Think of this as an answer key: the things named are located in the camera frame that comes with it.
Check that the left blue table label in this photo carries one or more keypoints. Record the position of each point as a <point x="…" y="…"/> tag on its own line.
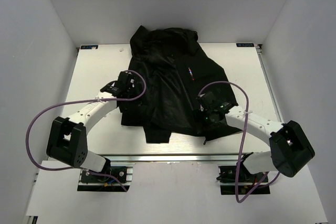
<point x="89" y="47"/>

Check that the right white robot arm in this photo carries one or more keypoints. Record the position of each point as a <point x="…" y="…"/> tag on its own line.
<point x="289" y="148"/>

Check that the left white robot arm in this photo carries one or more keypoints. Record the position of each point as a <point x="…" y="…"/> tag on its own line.
<point x="68" y="136"/>

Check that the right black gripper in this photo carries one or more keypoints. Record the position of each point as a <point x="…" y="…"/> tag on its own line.
<point x="202" y="112"/>

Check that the blue table label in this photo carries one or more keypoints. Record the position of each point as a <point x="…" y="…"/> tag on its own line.
<point x="89" y="47"/>
<point x="245" y="44"/>

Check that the black zip jacket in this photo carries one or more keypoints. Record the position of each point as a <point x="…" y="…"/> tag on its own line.
<point x="172" y="70"/>

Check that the aluminium table edge rail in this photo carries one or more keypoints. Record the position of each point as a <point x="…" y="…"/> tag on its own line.
<point x="215" y="158"/>

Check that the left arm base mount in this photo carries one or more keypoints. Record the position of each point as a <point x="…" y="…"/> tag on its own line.
<point x="117" y="178"/>

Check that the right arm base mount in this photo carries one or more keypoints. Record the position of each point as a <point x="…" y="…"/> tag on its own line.
<point x="226" y="178"/>

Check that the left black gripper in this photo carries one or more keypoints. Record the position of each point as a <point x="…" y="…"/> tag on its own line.
<point x="132" y="88"/>

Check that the right blue table label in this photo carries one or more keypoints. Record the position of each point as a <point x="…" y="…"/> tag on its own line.
<point x="245" y="44"/>

